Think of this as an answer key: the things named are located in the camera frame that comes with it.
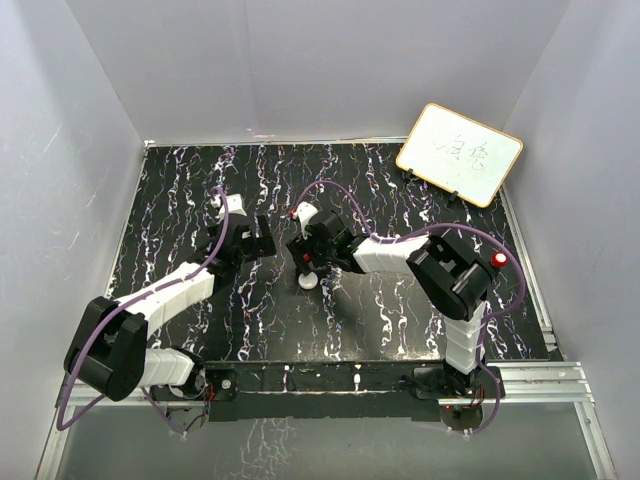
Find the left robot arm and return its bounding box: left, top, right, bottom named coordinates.
left=64, top=213, right=276, bottom=401

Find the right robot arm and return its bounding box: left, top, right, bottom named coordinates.
left=287, top=202, right=508, bottom=397

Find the white round charging case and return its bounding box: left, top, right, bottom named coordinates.
left=297, top=272, right=319, bottom=291

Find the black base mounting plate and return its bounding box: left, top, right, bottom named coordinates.
left=144, top=362, right=507, bottom=424

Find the yellow framed whiteboard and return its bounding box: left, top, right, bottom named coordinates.
left=396, top=103, right=523, bottom=208

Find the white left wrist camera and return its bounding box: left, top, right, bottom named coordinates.
left=210, top=194, right=247, bottom=221

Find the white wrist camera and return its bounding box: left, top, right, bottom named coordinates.
left=210, top=194, right=247, bottom=221
left=290, top=202, right=318, bottom=227

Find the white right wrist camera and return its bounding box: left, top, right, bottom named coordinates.
left=290, top=202, right=318, bottom=227

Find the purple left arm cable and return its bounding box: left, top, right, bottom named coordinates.
left=55, top=185, right=231, bottom=441

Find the aluminium frame rail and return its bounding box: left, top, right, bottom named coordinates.
left=37, top=362, right=619, bottom=480

